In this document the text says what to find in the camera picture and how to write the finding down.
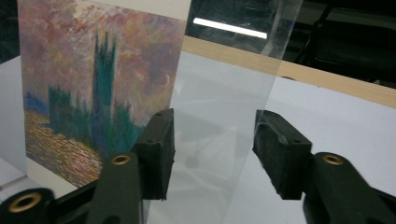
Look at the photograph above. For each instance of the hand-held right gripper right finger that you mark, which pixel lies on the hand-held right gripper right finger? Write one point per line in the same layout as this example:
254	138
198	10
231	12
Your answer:
280	161

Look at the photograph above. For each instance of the dark room equipment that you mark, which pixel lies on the dark room equipment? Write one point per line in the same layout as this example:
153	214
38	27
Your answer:
342	40

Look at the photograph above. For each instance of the clear acrylic picture frame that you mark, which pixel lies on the clear acrylic picture frame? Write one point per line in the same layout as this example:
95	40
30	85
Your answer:
214	102

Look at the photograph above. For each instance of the colourful painting print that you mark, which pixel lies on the colourful painting print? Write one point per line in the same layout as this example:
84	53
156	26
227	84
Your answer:
93	77

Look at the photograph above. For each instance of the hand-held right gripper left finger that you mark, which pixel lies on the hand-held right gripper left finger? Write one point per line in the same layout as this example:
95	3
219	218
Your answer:
155	161

